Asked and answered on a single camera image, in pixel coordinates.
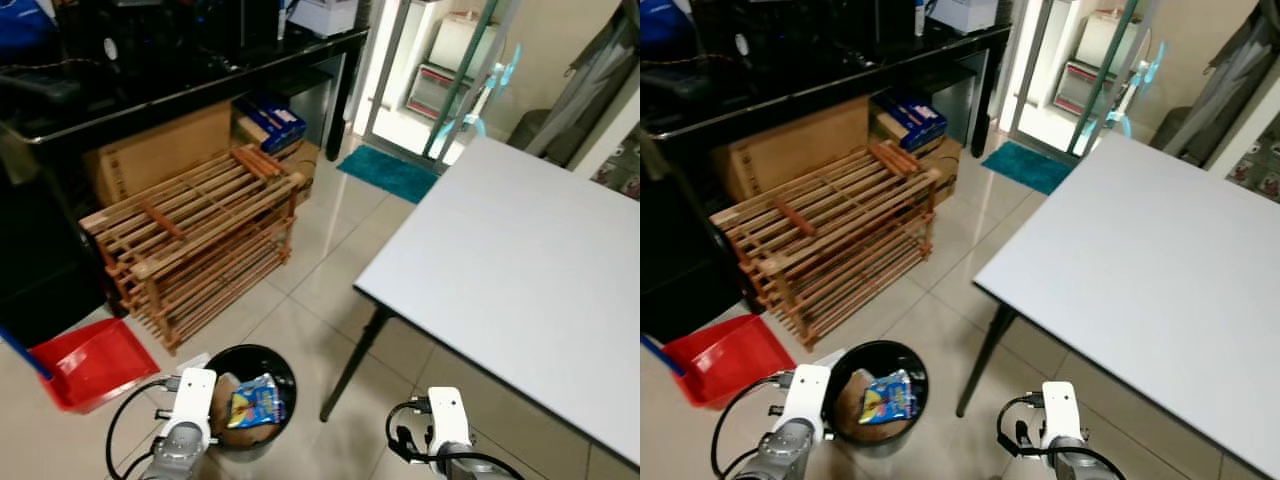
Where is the red dustpan with blue handle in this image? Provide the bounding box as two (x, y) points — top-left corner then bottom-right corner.
(0, 318), (161, 414)
(640, 335), (796, 409)

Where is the white appliance with pink panel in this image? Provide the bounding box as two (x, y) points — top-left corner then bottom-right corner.
(1055, 8), (1141, 119)
(405, 10), (501, 121)

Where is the brown paper trash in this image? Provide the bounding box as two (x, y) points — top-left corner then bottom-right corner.
(838, 372), (911, 444)
(210, 373), (281, 448)

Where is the small brown cardboard box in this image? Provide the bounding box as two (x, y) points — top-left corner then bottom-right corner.
(872, 110), (963, 196)
(232, 115), (321, 201)

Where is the blue printed box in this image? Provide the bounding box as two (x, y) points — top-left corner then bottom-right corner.
(870, 88), (949, 153)
(235, 93), (308, 154)

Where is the white table with black legs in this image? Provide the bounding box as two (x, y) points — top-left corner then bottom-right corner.
(955, 130), (1280, 476)
(320, 135), (641, 466)

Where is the blue yellow snack packet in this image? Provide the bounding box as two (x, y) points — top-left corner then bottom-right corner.
(860, 370), (919, 426)
(227, 373), (288, 430)

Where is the black desk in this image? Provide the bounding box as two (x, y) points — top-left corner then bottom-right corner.
(640, 0), (1013, 166)
(0, 0), (371, 181)

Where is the black cabinet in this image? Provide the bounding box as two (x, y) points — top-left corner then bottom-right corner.
(640, 140), (763, 346)
(0, 150), (131, 346)

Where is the dark grey cover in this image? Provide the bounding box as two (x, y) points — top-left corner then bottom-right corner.
(1150, 0), (1280, 166)
(510, 10), (641, 166)

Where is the patterned rug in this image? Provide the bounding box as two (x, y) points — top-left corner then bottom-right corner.
(1225, 125), (1280, 206)
(590, 135), (641, 201)

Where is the large flat cardboard box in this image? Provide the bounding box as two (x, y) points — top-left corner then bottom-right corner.
(722, 97), (873, 201)
(85, 100), (236, 206)

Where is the white box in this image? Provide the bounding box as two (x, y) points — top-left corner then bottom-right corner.
(930, 0), (999, 36)
(285, 0), (359, 39)

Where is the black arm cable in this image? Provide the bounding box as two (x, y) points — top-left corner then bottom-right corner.
(386, 397), (521, 480)
(105, 375), (181, 480)
(710, 372), (796, 480)
(996, 392), (1131, 480)

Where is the teal floor mat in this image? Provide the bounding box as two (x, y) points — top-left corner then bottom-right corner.
(980, 141), (1049, 196)
(336, 145), (441, 205)

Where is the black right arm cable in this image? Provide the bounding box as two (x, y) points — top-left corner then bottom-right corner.
(386, 397), (521, 480)
(996, 392), (1131, 480)

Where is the blue bag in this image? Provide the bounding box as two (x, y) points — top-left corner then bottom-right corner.
(0, 0), (61, 66)
(640, 0), (696, 61)

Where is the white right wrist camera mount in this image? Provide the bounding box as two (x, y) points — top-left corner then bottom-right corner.
(427, 387), (473, 451)
(1040, 381), (1086, 446)

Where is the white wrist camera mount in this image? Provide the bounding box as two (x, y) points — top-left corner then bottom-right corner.
(427, 387), (473, 451)
(170, 368), (218, 446)
(1040, 381), (1086, 446)
(782, 364), (833, 446)

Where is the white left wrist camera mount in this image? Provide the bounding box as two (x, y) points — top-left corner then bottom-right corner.
(170, 368), (218, 446)
(782, 364), (833, 446)

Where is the glass sliding door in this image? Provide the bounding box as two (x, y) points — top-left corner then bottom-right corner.
(1005, 0), (1161, 156)
(360, 0), (521, 166)

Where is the wooden slatted shoe rack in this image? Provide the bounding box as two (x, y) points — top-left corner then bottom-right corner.
(710, 140), (943, 351)
(80, 143), (306, 356)

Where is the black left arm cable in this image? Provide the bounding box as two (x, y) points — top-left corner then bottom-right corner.
(710, 372), (796, 480)
(105, 375), (181, 480)

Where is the black round rubbish bin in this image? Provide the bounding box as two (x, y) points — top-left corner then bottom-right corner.
(832, 340), (929, 459)
(203, 344), (298, 463)

